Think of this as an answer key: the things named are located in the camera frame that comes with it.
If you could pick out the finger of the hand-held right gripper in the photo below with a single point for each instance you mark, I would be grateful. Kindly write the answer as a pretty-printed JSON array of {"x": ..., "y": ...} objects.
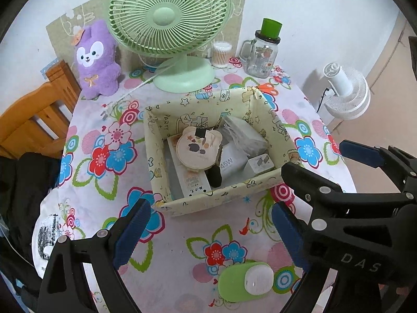
[
  {"x": 358, "y": 153},
  {"x": 325, "y": 202}
]

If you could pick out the yellow printed storage box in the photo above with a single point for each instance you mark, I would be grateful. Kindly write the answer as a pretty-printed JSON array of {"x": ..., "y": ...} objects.
[{"x": 156, "y": 156}]

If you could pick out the beige door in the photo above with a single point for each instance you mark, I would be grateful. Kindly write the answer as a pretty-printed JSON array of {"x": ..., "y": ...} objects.
[{"x": 391, "y": 55}]

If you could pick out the small white adapter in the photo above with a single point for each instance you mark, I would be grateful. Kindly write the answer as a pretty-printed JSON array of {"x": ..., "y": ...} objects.
[{"x": 257, "y": 164}]

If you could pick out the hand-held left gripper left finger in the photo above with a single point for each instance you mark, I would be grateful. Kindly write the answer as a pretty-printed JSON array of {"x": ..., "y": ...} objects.
[{"x": 130, "y": 234}]

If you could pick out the white bag with tower print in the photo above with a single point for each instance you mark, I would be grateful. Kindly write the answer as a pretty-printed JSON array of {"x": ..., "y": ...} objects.
[{"x": 45, "y": 234}]

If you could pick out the green desk fan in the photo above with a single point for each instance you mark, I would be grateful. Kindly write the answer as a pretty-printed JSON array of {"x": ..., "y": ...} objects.
[{"x": 163, "y": 16}]

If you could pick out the orange scissors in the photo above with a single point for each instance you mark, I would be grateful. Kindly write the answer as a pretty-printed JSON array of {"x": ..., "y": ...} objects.
[{"x": 267, "y": 88}]

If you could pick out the wooden chair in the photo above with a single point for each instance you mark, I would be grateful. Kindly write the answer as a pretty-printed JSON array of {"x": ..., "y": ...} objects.
[{"x": 32, "y": 117}]

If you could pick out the green plastic cup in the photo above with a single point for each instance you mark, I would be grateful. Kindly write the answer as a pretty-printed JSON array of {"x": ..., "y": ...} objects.
[{"x": 271, "y": 27}]

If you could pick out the purple plush toy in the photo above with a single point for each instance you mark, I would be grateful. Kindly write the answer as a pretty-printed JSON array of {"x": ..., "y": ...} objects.
[{"x": 96, "y": 71}]

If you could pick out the green and white oval device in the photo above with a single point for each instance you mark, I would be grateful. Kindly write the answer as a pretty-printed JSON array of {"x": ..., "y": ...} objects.
[{"x": 234, "y": 283}]

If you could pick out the black clothing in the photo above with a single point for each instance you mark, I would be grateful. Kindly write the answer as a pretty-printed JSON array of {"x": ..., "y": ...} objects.
[{"x": 26, "y": 182}]

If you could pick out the white 45W charger box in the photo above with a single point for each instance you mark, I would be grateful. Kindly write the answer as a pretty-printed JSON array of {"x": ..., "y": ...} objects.
[{"x": 231, "y": 163}]

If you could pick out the glass jar mug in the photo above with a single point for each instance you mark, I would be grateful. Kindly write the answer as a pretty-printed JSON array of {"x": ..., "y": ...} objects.
[{"x": 260, "y": 62}]

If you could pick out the white floor fan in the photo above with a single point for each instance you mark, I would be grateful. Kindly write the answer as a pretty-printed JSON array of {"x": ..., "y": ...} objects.
[{"x": 342, "y": 81}]

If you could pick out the cotton swab container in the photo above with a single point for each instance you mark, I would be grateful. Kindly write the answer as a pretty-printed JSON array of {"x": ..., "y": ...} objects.
[{"x": 221, "y": 55}]

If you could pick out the narrow white stained box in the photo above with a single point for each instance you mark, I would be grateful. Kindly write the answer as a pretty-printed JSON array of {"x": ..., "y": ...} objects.
[{"x": 192, "y": 182}]

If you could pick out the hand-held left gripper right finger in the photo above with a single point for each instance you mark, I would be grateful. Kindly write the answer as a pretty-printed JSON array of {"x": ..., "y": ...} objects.
[{"x": 286, "y": 234}]

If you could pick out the beige bear-shaped palette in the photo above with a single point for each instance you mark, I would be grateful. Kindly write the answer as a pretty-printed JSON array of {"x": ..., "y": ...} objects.
[{"x": 195, "y": 150}]

